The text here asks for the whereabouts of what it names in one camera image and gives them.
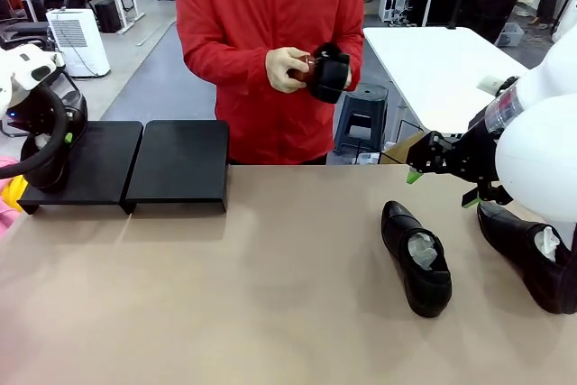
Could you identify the yellow object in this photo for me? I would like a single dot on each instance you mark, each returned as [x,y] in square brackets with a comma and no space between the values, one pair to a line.
[13,193]

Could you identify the white computer case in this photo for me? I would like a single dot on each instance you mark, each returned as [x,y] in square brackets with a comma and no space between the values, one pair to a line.
[390,4]

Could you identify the grey storage bin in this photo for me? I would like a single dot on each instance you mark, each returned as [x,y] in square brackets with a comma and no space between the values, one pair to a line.
[511,35]

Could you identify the person's left forearm red sleeve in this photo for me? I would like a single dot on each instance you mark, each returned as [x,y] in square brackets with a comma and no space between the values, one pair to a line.
[356,56]

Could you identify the brown cardboard box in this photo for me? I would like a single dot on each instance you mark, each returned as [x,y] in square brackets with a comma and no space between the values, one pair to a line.
[399,150]

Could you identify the pink cloth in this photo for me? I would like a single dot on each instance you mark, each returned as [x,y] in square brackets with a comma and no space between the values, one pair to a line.
[4,222]

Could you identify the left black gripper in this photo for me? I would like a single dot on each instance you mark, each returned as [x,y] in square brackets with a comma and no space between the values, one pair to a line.
[27,119]

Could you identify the black computer tower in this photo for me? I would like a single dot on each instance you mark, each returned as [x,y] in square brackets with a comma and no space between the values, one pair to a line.
[108,15]

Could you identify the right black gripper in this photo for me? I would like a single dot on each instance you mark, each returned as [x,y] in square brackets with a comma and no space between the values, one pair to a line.
[473,155]

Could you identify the brown shoe brush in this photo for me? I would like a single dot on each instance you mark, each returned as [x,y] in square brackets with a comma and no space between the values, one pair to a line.
[303,70]

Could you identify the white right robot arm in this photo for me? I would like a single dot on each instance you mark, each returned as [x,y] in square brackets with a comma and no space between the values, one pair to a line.
[541,155]

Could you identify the black shoe stand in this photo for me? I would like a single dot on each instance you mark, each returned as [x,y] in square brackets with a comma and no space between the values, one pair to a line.
[180,159]
[103,164]

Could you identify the person in red jacket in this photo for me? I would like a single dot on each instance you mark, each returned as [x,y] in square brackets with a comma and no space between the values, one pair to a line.
[261,6]

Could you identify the person's right forearm red sleeve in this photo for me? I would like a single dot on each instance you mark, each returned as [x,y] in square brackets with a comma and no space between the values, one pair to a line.
[225,71]

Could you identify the person's right hand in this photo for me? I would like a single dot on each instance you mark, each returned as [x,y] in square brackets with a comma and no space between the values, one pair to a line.
[277,69]

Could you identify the white table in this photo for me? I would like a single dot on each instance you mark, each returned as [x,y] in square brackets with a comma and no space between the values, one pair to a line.
[428,65]

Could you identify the white paper sheet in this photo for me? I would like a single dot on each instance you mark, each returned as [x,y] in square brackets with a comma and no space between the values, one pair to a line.
[488,85]

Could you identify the white air purifier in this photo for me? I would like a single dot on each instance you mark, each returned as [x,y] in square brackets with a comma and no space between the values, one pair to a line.
[79,42]

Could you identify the white paper stuffing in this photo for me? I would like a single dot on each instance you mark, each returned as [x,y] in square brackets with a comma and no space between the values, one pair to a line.
[423,250]
[43,140]
[547,243]

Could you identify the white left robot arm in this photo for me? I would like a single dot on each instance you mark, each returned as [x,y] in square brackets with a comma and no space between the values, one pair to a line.
[22,65]

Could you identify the dark blue plastic stool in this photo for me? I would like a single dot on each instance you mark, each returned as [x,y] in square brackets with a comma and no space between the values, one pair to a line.
[360,119]

